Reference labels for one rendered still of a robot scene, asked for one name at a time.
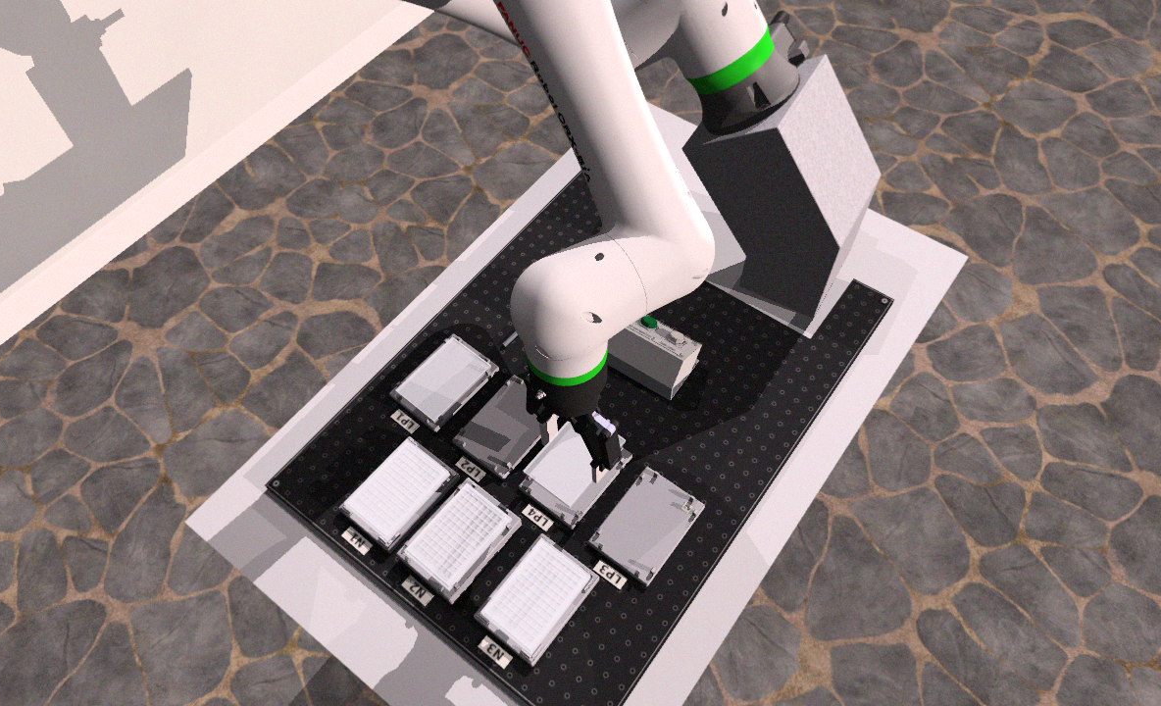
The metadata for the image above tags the white deck label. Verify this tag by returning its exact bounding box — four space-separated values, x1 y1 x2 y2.
456 456 486 482
478 636 513 669
522 504 553 531
391 409 420 434
342 526 373 555
401 575 434 606
593 559 627 589

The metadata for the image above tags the grey operator panel with coloured buttons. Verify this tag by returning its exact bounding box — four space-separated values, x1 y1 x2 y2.
608 315 702 401

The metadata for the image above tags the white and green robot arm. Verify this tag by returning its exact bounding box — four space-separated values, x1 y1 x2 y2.
401 0 810 408

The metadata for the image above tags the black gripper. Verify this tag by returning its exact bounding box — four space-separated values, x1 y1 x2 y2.
524 375 622 484

